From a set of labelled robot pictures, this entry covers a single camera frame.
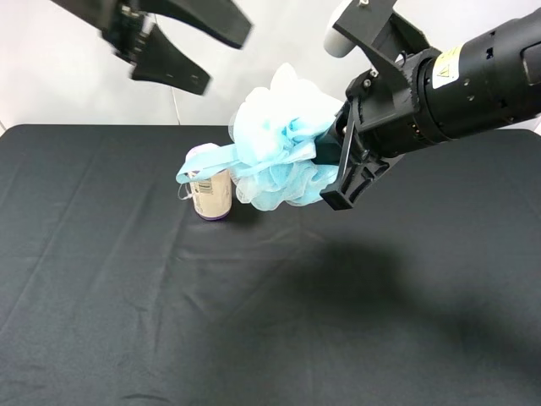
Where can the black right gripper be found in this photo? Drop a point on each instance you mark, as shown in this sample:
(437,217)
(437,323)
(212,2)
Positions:
(385,115)

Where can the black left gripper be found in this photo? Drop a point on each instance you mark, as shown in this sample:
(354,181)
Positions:
(158,60)

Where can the blue white mesh bath loofah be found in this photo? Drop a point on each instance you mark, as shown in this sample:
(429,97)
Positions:
(271,156)

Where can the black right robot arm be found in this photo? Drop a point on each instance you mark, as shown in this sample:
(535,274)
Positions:
(489,82)

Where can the beige ribbed bottle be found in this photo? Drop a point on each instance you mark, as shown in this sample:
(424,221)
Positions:
(212,197)

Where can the black table cloth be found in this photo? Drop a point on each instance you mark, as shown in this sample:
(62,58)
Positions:
(114,292)

